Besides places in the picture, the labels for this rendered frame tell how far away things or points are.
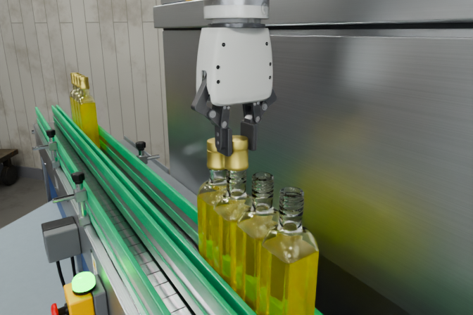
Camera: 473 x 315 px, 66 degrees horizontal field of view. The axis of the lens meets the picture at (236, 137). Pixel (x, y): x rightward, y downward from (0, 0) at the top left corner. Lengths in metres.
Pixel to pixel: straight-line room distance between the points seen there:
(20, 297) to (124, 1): 2.53
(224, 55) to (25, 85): 3.75
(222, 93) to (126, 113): 3.00
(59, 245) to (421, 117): 0.89
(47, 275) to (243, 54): 1.07
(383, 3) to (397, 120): 0.14
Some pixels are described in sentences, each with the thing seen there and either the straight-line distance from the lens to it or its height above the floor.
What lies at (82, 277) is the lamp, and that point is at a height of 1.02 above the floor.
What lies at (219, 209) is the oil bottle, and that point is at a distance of 0.54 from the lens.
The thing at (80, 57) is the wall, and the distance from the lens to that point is 3.64.
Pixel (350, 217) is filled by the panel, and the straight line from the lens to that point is 0.56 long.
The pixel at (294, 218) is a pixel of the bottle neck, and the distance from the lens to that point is 0.44.
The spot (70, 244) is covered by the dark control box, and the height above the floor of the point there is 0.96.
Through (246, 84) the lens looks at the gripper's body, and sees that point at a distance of 0.48.
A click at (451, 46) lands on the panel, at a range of 0.44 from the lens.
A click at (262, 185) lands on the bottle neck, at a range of 0.47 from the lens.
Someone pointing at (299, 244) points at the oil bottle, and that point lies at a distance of 0.45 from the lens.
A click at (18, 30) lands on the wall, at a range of 4.10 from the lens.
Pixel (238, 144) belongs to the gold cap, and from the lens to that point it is 0.50.
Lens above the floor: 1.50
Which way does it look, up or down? 16 degrees down
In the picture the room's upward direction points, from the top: straight up
